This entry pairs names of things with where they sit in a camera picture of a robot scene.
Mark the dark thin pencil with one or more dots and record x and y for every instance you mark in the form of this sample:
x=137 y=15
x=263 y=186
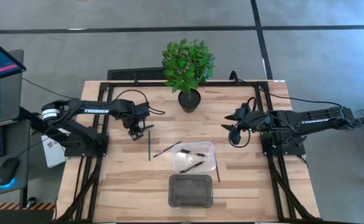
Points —
x=167 y=149

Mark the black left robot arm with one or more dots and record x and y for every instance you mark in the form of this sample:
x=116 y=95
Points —
x=94 y=110

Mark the grey side desk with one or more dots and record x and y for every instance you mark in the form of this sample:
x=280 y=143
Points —
x=21 y=146

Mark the clear plastic container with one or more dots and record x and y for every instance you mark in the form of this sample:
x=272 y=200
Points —
x=209 y=161

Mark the grey display screen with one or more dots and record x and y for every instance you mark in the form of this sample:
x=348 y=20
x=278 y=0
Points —
x=10 y=96

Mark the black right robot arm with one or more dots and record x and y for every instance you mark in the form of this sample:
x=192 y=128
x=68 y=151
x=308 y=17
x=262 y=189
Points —
x=315 y=118

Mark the dark grey plastic container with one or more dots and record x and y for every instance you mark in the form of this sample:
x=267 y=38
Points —
x=190 y=191

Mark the green pencil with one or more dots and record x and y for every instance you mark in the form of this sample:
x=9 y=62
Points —
x=149 y=145

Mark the small white label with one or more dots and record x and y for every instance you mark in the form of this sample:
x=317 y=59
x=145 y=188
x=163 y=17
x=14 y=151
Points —
x=279 y=81

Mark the black perforated floor mat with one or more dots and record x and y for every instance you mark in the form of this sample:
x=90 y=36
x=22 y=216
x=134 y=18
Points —
x=135 y=74

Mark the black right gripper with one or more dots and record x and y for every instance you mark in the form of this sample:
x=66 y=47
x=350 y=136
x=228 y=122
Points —
x=253 y=119

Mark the white cardboard box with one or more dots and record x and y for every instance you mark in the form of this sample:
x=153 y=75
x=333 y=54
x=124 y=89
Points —
x=54 y=155

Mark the red-brown pencil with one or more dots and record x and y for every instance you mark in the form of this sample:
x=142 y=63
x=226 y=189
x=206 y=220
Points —
x=218 y=171

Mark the black caster wheel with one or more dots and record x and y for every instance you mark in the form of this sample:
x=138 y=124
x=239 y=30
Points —
x=31 y=202

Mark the black computer mouse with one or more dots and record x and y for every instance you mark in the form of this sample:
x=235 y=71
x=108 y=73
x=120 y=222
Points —
x=7 y=171

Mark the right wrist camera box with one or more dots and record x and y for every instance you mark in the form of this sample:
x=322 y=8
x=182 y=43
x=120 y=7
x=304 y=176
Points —
x=236 y=135

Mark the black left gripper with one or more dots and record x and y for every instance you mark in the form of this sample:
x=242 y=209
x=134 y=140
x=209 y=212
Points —
x=133 y=122

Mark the black pen with white sections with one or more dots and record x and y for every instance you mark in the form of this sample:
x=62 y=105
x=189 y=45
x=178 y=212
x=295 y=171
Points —
x=193 y=152

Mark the black aluminium table frame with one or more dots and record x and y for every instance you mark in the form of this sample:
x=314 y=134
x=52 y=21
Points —
x=132 y=84

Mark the green plant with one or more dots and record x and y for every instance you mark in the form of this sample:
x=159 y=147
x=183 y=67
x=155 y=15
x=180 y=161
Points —
x=186 y=65

